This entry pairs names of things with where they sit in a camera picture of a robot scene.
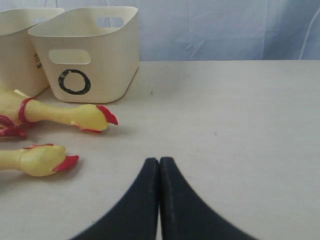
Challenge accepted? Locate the yellow rubber chicken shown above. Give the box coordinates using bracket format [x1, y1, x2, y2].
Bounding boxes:
[0, 89, 119, 133]
[0, 143, 79, 177]

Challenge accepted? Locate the yellow rubber chicken back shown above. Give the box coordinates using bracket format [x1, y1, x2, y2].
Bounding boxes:
[0, 89, 119, 133]

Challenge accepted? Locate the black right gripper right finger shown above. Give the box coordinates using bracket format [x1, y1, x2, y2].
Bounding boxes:
[159, 157, 254, 240]

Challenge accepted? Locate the cream bin marked X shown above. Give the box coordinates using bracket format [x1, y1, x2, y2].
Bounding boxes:
[0, 7, 65, 97]

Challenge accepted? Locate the yellow rubber chicken front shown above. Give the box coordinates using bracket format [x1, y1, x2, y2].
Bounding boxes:
[0, 143, 79, 177]

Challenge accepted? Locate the cream bin marked O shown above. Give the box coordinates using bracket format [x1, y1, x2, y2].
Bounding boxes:
[28, 6, 140, 103]

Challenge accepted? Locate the white backdrop curtain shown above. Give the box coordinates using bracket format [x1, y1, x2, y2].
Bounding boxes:
[43, 0, 320, 61]

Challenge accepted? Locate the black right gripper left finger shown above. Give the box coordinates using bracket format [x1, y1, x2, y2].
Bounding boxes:
[73, 157, 159, 240]

